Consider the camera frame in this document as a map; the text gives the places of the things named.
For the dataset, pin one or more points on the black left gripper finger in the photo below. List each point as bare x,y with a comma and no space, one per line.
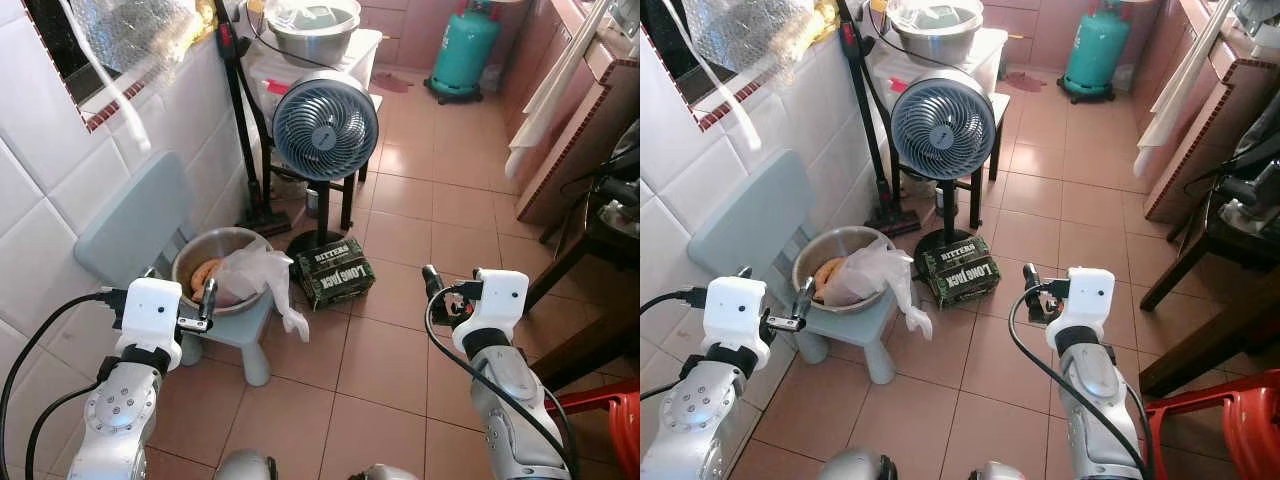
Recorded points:
803,298
209,300

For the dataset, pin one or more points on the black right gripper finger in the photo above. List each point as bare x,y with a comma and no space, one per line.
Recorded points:
432,280
1030,280

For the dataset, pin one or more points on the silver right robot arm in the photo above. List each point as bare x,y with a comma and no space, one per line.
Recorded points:
510,390
1095,390

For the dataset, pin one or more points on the orange bread piece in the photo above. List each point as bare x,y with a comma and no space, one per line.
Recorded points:
205,275
828,272

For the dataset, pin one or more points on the large metal bowl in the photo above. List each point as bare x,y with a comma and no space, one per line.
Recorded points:
830,245
200,260

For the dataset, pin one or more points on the clear plastic bag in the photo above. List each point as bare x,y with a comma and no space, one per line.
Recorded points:
870,275
255,275

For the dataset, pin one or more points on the dark green printed carton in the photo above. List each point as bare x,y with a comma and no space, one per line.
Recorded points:
960,268
335,272

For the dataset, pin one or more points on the pale blue child chair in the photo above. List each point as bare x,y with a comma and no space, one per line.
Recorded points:
750,225
130,225

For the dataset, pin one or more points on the dark wooden table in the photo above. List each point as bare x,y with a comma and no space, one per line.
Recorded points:
1220,330
590,250

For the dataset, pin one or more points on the grey robot right leg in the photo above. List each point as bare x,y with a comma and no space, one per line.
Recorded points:
385,473
995,472

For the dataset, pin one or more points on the black stick vacuum cleaner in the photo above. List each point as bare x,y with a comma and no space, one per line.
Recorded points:
865,120
240,120

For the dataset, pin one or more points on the red plastic chair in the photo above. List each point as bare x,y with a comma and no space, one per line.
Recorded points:
610,410
1230,420

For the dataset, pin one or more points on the black grey machine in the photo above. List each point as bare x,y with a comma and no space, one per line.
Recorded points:
1245,180
620,185

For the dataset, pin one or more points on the white covered side table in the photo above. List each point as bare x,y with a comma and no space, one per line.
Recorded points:
262,75
985,60

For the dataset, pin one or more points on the brown tiled cabinet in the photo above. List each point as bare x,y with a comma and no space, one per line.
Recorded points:
1210,120
590,110

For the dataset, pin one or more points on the green gas cylinder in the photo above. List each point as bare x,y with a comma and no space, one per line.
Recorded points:
1097,50
465,50

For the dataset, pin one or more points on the steel pot with lid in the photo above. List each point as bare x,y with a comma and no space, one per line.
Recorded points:
315,35
935,35

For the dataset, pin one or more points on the silver foil sheet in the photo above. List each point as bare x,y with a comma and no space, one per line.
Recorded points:
140,30
750,30

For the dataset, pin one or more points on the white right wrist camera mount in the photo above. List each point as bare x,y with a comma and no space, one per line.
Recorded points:
500,295
1090,295

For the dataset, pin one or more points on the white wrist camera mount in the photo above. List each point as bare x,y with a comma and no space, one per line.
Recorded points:
1090,295
500,295
735,310
150,310

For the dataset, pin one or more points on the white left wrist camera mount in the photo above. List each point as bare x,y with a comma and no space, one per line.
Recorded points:
735,310
150,310

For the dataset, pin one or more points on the grey round pedestal fan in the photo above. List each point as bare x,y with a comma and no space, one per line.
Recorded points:
942,125
325,125

